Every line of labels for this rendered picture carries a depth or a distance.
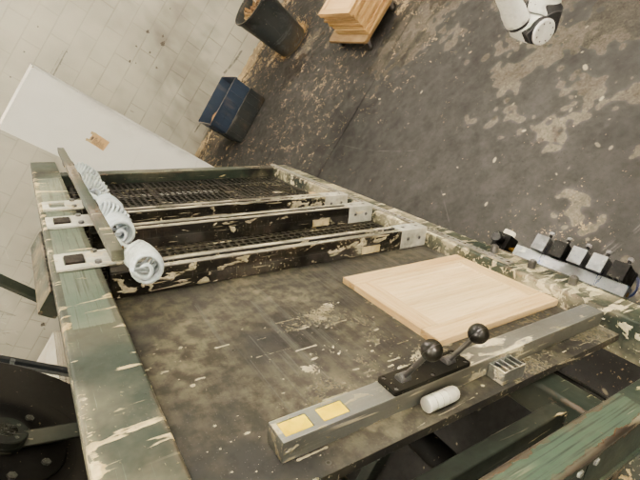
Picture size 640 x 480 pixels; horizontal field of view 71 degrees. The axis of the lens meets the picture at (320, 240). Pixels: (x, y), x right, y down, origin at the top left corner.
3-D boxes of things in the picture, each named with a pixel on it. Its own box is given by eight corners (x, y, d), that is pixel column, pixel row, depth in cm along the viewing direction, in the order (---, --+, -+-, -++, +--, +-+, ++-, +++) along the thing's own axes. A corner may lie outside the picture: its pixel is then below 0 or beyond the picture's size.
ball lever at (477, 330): (456, 369, 89) (497, 334, 80) (443, 374, 87) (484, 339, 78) (446, 352, 91) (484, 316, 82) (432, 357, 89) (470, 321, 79)
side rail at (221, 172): (272, 186, 265) (273, 168, 262) (60, 199, 207) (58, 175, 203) (267, 183, 272) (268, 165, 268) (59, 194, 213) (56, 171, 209)
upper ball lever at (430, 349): (412, 387, 82) (451, 351, 73) (397, 393, 80) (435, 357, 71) (402, 369, 84) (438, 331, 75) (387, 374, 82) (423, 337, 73)
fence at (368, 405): (599, 325, 118) (604, 311, 117) (282, 464, 67) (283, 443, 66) (580, 316, 122) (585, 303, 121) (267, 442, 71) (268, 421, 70)
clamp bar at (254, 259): (428, 247, 166) (438, 183, 158) (62, 312, 102) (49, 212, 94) (409, 238, 173) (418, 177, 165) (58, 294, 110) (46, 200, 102)
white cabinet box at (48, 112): (234, 181, 491) (31, 66, 362) (209, 226, 494) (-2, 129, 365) (216, 168, 538) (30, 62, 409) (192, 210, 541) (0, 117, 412)
